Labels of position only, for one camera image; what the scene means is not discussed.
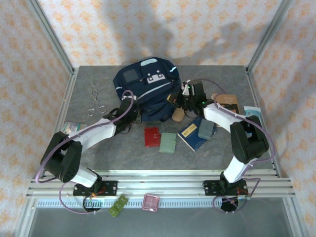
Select red plastic case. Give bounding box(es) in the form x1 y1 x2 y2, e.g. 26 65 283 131
144 127 161 148

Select brown book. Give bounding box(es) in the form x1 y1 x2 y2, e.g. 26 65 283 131
211 92 239 116

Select grey-blue fabric pouch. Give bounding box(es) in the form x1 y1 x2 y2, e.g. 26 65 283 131
198 119 215 139

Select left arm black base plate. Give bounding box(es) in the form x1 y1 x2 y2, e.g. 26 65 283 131
73 181 118 197

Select olive green block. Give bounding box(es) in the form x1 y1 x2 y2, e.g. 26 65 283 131
109 194 129 218

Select tan oblong case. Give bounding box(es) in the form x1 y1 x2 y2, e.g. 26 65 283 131
172 108 185 122

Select aluminium side rail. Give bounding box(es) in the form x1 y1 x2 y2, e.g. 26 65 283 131
244 66 283 177
40 69 80 178

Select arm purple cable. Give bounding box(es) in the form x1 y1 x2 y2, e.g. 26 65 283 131
36 90 138 215
202 79 276 213

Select navy blue backpack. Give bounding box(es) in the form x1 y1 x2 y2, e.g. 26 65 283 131
113 57 183 122

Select grey metal shelf panel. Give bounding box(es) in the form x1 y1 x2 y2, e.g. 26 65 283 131
14 206 306 237

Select aluminium cross rail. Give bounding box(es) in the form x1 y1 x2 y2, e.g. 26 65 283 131
26 169 296 198

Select sage green case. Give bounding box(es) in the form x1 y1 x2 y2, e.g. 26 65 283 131
159 132 177 154

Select aluminium frame post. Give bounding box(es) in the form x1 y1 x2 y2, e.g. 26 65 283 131
26 0 75 75
246 0 292 74

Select blue book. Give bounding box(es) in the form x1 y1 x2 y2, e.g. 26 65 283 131
177 116 218 152

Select slotted cable duct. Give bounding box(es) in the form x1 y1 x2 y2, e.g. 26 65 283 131
36 199 223 208

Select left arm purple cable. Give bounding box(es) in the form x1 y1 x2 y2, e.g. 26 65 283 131
36 90 138 215

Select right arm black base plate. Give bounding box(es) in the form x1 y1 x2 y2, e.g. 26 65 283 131
202 180 247 197

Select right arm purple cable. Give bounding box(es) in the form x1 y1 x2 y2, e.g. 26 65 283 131
202 79 276 213

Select clear packet with green print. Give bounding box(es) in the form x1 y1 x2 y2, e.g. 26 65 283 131
62 122 87 134

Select metal wire tongs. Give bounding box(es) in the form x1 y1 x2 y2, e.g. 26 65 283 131
88 81 107 117

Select light blue wipes pack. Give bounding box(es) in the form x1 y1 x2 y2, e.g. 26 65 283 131
243 106 262 119

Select pink square dish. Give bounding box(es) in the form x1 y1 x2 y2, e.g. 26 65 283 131
142 194 160 213

